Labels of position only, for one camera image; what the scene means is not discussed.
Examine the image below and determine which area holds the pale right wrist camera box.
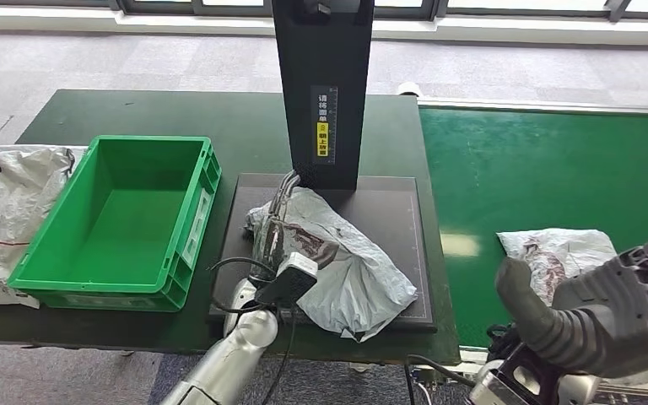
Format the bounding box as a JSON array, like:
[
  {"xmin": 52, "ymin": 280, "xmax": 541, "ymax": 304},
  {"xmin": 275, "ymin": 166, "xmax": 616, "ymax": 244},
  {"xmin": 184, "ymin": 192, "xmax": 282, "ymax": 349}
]
[{"xmin": 469, "ymin": 343, "xmax": 560, "ymax": 405}]

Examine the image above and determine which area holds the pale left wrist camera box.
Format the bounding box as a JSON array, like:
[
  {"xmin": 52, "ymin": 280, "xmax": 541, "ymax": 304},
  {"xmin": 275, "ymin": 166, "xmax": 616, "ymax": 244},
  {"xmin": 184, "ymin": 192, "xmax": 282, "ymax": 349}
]
[{"xmin": 254, "ymin": 251, "xmax": 320, "ymax": 307}]

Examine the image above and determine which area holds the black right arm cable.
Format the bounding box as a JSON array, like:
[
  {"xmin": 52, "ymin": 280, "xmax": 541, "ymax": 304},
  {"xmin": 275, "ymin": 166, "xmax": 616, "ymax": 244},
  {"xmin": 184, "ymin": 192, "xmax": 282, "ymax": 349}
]
[{"xmin": 403, "ymin": 324, "xmax": 521, "ymax": 405}]

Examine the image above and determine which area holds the window with dark frame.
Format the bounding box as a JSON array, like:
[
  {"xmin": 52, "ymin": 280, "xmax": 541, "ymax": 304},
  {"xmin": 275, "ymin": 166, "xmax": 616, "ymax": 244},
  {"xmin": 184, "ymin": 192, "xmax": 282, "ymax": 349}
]
[{"xmin": 0, "ymin": 0, "xmax": 648, "ymax": 22}]

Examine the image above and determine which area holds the large crumpled white sack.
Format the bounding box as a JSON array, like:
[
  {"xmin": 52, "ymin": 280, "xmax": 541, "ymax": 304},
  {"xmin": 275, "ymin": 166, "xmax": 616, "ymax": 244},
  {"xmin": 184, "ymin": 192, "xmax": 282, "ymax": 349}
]
[{"xmin": 0, "ymin": 143, "xmax": 88, "ymax": 309}]

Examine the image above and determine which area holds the yellow and black label sticker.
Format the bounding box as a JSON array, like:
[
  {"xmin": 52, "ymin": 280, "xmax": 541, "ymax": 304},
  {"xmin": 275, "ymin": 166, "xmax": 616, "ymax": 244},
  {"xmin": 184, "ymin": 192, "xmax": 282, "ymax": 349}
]
[{"xmin": 310, "ymin": 84, "xmax": 339, "ymax": 166}]

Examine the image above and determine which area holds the black inbound scanner machine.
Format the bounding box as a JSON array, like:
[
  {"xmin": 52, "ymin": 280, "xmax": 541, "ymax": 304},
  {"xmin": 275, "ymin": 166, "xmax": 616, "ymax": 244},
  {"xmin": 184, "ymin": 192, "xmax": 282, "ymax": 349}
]
[{"xmin": 209, "ymin": 0, "xmax": 437, "ymax": 333}]

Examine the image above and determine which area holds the dark green table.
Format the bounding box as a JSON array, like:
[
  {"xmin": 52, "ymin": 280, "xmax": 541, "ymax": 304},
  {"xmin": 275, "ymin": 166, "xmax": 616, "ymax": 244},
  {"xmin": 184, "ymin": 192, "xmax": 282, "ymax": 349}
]
[{"xmin": 0, "ymin": 89, "xmax": 462, "ymax": 365}]

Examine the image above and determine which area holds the white window sill ledge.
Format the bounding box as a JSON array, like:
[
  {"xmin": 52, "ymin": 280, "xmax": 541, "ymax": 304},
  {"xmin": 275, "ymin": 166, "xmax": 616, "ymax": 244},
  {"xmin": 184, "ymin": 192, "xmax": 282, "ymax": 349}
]
[{"xmin": 0, "ymin": 4, "xmax": 648, "ymax": 46}]

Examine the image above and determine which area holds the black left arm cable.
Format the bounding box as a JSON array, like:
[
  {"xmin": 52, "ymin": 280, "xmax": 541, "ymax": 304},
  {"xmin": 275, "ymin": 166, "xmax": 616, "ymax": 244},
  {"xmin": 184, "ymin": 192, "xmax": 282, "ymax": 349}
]
[{"xmin": 208, "ymin": 256, "xmax": 297, "ymax": 405}]

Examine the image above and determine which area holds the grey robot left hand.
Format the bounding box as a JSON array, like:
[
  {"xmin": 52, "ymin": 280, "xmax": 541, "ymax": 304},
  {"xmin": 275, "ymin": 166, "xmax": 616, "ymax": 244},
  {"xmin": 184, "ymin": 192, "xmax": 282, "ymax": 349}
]
[{"xmin": 248, "ymin": 169, "xmax": 303, "ymax": 289}]

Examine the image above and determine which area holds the aluminium conveyor frame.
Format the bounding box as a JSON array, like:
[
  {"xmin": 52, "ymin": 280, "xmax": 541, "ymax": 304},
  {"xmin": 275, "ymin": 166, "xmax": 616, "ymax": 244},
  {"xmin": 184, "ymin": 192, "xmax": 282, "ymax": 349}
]
[{"xmin": 408, "ymin": 95, "xmax": 648, "ymax": 405}]

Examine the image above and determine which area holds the green conveyor belt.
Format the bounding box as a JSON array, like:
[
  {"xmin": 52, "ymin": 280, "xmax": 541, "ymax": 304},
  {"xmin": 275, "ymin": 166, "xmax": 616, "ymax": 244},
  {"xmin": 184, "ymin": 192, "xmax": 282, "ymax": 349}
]
[{"xmin": 418, "ymin": 105, "xmax": 648, "ymax": 370}]

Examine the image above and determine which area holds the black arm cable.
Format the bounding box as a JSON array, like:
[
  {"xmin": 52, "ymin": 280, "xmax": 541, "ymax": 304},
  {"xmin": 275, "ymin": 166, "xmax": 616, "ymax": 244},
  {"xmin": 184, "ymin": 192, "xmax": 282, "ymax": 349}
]
[
  {"xmin": 403, "ymin": 324, "xmax": 521, "ymax": 405},
  {"xmin": 208, "ymin": 256, "xmax": 297, "ymax": 405}
]

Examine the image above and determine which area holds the grey poly mailer parcel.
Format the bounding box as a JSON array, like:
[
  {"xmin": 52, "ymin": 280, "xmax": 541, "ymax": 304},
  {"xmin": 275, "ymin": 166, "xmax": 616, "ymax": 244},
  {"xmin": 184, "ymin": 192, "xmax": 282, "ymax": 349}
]
[
  {"xmin": 495, "ymin": 228, "xmax": 618, "ymax": 307},
  {"xmin": 244, "ymin": 186, "xmax": 419, "ymax": 343}
]

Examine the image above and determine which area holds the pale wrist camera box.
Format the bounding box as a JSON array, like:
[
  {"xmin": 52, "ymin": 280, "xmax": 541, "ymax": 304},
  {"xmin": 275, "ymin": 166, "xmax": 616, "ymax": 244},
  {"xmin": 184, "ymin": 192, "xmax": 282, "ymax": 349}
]
[
  {"xmin": 254, "ymin": 251, "xmax": 320, "ymax": 307},
  {"xmin": 469, "ymin": 343, "xmax": 560, "ymax": 405}
]

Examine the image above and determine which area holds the green plastic crate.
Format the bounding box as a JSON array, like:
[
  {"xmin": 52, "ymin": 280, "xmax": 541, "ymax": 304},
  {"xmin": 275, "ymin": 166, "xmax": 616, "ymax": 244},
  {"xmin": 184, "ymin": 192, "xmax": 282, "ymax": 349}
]
[{"xmin": 8, "ymin": 135, "xmax": 222, "ymax": 313}]

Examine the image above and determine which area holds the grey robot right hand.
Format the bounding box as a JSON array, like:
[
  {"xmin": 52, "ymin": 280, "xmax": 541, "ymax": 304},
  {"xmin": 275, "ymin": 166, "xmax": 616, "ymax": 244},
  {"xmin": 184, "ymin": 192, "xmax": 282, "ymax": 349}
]
[{"xmin": 494, "ymin": 223, "xmax": 648, "ymax": 381}]

